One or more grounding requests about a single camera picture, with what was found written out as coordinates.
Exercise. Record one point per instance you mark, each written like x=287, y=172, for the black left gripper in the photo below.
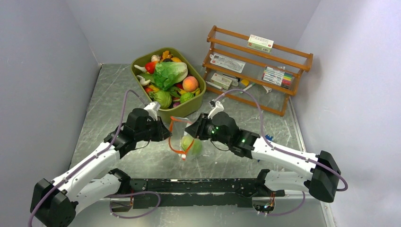
x=158, y=130

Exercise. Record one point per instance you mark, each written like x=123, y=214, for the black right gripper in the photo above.
x=200, y=127

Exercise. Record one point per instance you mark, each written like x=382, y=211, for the clear zip bag orange zipper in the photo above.
x=176, y=127

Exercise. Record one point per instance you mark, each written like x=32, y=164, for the round green cabbage toy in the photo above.
x=192, y=147

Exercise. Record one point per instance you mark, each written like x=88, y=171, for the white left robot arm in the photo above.
x=57, y=202

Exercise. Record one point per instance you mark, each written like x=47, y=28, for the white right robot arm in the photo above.
x=316, y=174

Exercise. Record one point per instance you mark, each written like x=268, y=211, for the small green lime toy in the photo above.
x=186, y=97

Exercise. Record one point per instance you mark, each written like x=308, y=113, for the green leafy vegetable toy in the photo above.
x=162, y=97

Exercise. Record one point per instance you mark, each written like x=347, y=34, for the peach toy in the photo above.
x=190, y=84

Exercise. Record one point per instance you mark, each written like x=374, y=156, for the white mushroom toy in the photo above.
x=143, y=82

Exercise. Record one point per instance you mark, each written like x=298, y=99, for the small white green box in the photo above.
x=221, y=81

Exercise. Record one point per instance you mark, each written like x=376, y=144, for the napa cabbage toy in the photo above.
x=167, y=74

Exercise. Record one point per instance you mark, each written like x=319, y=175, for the flat packaged stationery card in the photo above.
x=227, y=63

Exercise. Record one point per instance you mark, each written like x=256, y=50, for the white pen on table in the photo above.
x=247, y=88

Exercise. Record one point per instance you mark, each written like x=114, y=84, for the wooden shelf rack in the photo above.
x=272, y=98

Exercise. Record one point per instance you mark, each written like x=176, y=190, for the coloured marker pen set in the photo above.
x=277, y=77

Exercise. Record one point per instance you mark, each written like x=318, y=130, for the white box on top shelf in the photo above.
x=260, y=43

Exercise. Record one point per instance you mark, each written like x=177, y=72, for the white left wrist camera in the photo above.
x=152, y=109

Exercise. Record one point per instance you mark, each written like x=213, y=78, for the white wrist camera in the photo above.
x=152, y=109
x=216, y=108

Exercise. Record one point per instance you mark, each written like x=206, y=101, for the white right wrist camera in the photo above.
x=216, y=108

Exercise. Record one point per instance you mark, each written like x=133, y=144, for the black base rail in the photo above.
x=194, y=192

